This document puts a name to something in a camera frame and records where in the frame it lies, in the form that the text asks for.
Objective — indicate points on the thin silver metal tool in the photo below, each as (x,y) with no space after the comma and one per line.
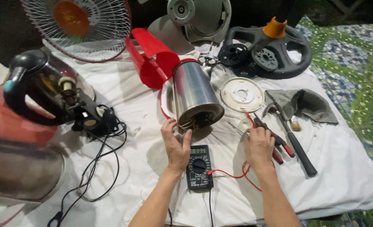
(237,127)

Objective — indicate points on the person's right hand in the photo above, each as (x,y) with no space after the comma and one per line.
(260,149)

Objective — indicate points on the small white round cap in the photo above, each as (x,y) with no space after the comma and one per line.
(243,121)

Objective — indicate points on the large steel pot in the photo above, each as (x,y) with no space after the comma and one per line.
(19,170)

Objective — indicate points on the white round base plate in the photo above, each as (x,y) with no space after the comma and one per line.
(233,101)

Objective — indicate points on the grey fan motor housing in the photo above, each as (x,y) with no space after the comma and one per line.
(202,19)

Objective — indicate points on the green floral floor mat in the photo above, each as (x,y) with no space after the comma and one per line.
(356,78)

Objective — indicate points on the small metal shaft bracket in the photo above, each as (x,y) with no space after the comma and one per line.
(209,56)

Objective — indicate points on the black round plastic wheel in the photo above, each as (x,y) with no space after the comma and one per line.
(233,54)

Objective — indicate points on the black digital multimeter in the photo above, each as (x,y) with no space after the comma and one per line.
(199,176)

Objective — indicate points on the person's right fingers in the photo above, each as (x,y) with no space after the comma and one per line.
(255,132)

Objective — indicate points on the grey round plastic disc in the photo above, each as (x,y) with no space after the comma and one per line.
(264,59)

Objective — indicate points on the stainless steel kettle body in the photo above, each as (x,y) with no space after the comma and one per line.
(192,91)

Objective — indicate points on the orange plastic collar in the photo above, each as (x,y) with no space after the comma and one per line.
(274,29)

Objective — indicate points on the grey fan blade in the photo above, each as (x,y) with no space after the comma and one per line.
(170,33)

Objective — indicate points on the small paint brush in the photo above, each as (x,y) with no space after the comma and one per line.
(295,124)

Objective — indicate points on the grey rag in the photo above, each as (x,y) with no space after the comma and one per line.
(303,104)

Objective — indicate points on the black kettle switch unit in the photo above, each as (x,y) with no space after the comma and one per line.
(95,123)

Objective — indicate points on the red plastic kettle casing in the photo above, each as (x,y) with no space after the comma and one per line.
(155,63)

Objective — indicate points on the white cloth sheet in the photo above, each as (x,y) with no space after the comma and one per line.
(315,151)

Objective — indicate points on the person's left hand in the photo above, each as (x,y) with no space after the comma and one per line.
(175,151)

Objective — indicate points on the black stand pole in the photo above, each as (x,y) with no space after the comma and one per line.
(284,9)

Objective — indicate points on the black fan stand base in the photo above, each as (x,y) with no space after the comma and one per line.
(296,60)

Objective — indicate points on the red test probe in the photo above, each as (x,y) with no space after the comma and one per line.
(250,119)

